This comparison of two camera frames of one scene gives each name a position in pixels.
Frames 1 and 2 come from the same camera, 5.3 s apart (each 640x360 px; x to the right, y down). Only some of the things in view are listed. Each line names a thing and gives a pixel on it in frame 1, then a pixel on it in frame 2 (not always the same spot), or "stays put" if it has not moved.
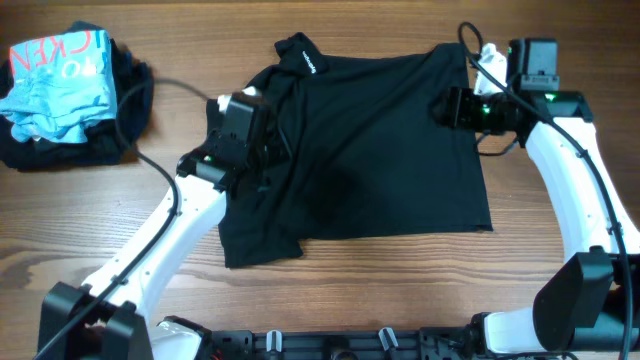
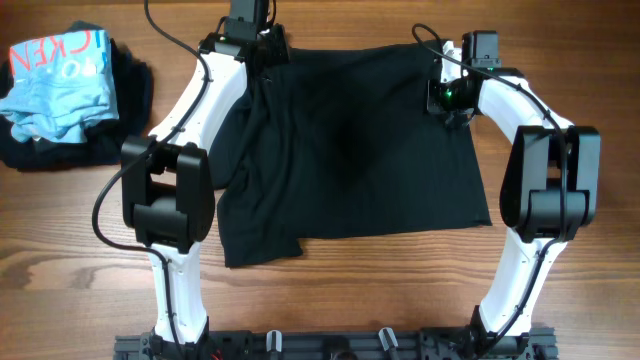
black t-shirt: x=361 y=152 stays put
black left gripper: x=272 y=135 to x=279 y=37
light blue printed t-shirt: x=62 y=84 stays put
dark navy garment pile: x=107 y=142 stays put
